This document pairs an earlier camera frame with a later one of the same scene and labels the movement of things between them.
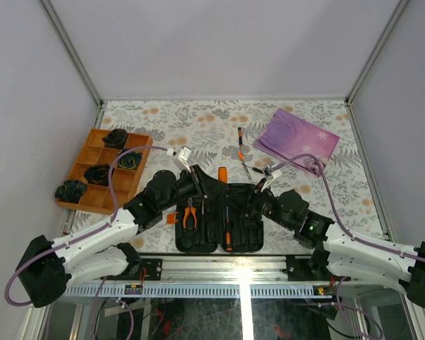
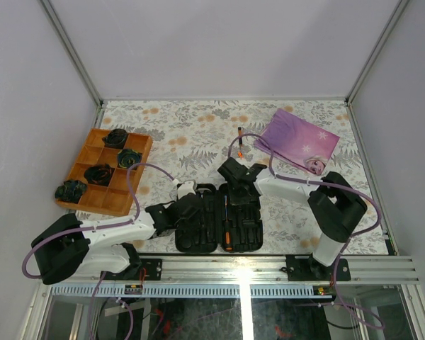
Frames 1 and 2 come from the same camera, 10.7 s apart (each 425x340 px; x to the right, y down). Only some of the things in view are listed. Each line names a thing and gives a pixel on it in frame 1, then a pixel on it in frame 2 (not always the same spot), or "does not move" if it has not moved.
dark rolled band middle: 129,159 does not move
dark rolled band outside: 71,191 does not move
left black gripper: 204,183 to 200,215
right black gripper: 254,200 to 234,202
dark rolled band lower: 98,174 does not move
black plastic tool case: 224,217 does not move
